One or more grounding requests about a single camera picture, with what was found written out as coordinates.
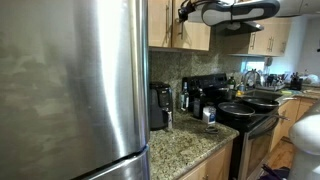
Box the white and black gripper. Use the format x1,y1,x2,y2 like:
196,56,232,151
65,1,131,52
178,0,207,23

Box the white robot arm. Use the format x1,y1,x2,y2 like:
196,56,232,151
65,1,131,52
177,0,319,36

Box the green dish soap bottle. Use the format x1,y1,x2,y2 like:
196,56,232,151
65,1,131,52
227,76,236,90

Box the clear glass bottle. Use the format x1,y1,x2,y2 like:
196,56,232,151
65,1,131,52
180,83,189,111

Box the dark glass bottle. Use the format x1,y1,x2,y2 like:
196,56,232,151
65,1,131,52
193,88,206,119

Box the lower wooden counter cabinet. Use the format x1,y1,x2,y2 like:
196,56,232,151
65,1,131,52
178,142,233,180

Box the stainless range hood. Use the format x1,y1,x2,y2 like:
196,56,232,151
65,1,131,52
214,21,264,36

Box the kitchen sink faucet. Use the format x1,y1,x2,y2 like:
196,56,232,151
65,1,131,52
243,69,262,88

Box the far upper wooden cabinets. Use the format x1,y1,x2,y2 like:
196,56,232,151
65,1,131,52
226,18,291,57

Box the wooden cabinets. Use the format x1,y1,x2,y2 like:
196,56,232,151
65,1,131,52
270,97,317,150
226,18,291,57

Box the white salt container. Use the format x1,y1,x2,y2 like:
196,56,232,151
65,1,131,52
202,106,216,124

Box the near black frying pan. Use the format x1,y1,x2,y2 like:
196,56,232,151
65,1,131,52
218,102,289,120

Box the black frying pan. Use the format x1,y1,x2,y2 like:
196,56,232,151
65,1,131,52
218,102,289,120
241,95,298,111

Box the far black frying pan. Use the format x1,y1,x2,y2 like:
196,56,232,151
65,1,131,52
241,95,298,111

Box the black scissors on counter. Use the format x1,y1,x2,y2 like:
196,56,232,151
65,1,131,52
205,126,219,134

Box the black knife block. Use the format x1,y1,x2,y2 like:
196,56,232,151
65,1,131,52
290,73,303,91

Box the stainless steel refrigerator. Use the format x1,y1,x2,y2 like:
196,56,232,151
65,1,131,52
0,0,150,180

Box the far lower wooden cabinets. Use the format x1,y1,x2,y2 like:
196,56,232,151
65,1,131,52
270,97,317,150

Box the black electric stove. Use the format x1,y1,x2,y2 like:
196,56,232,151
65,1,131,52
182,73,279,180

